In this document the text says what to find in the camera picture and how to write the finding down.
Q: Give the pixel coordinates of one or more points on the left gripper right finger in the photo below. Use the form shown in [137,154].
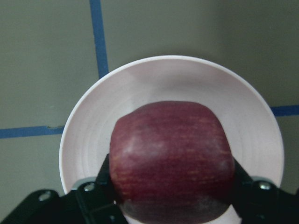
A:
[259,201]

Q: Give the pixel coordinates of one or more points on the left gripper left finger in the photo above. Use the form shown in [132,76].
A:
[95,199]

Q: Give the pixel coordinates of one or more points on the red apple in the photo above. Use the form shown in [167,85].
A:
[171,163]

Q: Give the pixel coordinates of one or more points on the pink plate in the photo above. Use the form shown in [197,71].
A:
[250,127]

